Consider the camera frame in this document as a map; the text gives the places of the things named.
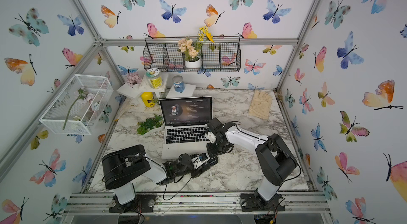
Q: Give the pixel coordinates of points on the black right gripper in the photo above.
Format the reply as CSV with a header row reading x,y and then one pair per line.
x,y
211,152

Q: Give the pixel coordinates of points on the black wire wall basket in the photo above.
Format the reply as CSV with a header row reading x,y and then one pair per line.
x,y
224,55

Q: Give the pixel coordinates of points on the cream fabric glove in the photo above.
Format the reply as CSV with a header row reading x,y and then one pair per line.
x,y
260,105

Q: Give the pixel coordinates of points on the blue can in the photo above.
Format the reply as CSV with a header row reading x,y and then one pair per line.
x,y
178,83

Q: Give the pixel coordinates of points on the yellow bottle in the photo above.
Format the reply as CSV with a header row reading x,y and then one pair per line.
x,y
148,99

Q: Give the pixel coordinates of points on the silver laptop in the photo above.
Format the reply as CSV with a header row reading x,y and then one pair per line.
x,y
185,121

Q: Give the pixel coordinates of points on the small pink flower pot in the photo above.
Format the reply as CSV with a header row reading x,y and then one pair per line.
x,y
133,79

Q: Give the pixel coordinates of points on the yellow label jar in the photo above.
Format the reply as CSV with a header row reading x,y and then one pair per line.
x,y
154,77

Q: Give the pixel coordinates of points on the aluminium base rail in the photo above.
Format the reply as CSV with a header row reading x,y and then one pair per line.
x,y
197,203

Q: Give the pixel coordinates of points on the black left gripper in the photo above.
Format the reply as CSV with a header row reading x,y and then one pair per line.
x,y
197,167

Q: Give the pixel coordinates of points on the green plant in white dish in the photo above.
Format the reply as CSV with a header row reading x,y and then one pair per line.
x,y
150,125

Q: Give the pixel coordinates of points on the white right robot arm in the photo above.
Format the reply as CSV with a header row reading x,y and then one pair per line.
x,y
276,160

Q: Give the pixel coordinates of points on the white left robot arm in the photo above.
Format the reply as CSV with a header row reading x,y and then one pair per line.
x,y
120,168

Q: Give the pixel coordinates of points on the white mesh wall box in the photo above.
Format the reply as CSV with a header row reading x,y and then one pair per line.
x,y
98,111

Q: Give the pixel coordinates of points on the white pot with flowers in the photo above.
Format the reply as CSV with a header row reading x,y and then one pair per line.
x,y
191,48

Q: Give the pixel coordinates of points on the white corner shelf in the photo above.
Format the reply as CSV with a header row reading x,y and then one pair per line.
x,y
135,92

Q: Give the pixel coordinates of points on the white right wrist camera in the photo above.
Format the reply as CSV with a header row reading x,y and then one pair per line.
x,y
211,137

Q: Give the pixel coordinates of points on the pink artificial flower stem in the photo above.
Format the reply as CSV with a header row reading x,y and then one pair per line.
x,y
83,98

